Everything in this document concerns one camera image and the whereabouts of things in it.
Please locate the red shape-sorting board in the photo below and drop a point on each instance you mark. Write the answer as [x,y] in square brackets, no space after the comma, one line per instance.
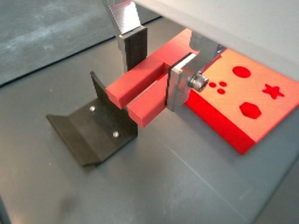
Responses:
[246,101]

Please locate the red double-square peg block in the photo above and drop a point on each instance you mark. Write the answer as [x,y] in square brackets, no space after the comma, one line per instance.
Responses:
[139,90]

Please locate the black curved bracket stand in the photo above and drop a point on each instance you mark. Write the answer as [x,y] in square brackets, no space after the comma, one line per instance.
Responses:
[96,130]

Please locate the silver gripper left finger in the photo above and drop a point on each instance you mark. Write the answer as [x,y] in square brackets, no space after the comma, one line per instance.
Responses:
[131,34]

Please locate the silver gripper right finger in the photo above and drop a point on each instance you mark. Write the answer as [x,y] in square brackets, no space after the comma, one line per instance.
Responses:
[186,73]

